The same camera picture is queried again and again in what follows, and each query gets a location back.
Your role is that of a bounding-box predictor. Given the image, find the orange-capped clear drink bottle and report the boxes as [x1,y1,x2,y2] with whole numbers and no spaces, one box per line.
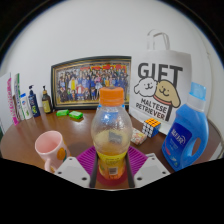
[90,86,134,181]

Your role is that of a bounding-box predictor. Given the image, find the small green box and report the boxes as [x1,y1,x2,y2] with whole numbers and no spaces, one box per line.
[55,109,70,117]
[68,110,84,120]

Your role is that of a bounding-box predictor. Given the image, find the colourful puzzle cube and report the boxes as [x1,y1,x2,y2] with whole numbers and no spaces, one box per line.
[141,117,162,138]

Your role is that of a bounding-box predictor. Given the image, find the small colourful snack packet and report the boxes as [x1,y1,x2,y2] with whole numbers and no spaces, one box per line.
[130,127,148,146]

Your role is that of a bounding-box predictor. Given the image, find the pink mug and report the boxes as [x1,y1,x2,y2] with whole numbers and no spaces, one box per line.
[34,130,71,173]

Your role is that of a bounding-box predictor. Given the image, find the blue detergent bottle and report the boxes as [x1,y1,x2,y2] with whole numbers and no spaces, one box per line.
[161,81,210,172]

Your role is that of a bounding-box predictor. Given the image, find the framed group photo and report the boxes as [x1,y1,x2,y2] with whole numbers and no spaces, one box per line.
[50,55,132,111]

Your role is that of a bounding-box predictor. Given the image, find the amber pump bottle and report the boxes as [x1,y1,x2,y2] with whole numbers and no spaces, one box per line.
[41,85,54,115]

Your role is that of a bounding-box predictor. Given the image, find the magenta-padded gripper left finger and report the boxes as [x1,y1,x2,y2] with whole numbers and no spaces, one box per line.
[54,145,99,189]

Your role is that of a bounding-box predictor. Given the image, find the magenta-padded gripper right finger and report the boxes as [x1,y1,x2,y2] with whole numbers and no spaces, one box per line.
[124,145,171,189]

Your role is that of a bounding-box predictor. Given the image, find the white gift bag with dogs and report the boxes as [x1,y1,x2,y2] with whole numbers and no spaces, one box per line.
[128,29,193,136]

